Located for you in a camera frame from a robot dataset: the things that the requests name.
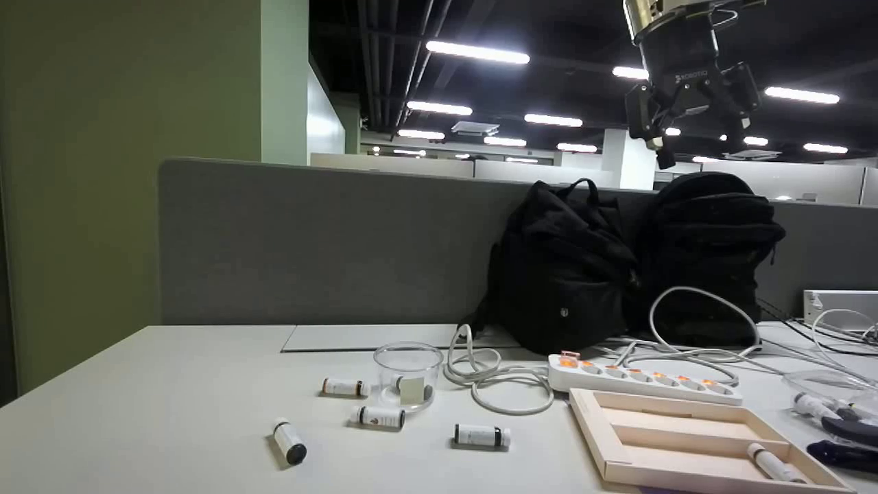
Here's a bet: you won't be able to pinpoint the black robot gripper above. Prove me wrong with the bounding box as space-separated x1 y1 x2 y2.
623 0 763 169

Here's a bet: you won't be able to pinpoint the black backpack right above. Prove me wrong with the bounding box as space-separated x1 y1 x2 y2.
631 172 785 349

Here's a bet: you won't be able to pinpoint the black backpack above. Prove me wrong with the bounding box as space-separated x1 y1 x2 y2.
631 172 785 349
468 179 638 353

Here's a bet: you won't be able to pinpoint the black backpack left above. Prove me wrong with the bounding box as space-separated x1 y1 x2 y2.
468 179 638 353

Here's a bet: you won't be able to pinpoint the white power strip orange switches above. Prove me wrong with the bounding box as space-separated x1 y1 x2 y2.
548 353 741 405

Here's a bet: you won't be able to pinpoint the white marker right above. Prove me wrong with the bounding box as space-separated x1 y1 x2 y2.
793 393 860 423

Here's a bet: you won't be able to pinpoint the black tool right edge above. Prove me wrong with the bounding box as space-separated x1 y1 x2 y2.
806 416 878 474

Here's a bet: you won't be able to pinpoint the clear glass bowl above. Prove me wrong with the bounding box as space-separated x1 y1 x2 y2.
373 339 441 393

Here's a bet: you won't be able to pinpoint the small white block by bowl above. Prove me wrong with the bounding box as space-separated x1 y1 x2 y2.
395 375 430 402

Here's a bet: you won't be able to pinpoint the white roll on holder left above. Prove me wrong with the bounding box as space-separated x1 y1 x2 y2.
317 375 367 398

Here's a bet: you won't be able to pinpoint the white roll on holder middle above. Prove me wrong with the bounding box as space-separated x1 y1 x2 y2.
354 405 406 430

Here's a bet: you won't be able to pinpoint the grey desk divider panel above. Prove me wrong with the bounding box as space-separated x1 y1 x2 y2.
157 158 878 324

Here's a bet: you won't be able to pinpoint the white cylinder black cap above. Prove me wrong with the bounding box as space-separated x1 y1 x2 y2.
271 420 306 465

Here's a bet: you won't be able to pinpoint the wooden tray frame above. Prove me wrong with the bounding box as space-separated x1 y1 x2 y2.
568 390 856 494

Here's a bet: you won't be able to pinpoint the white power strip cable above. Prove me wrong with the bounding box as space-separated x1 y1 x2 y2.
441 283 878 416

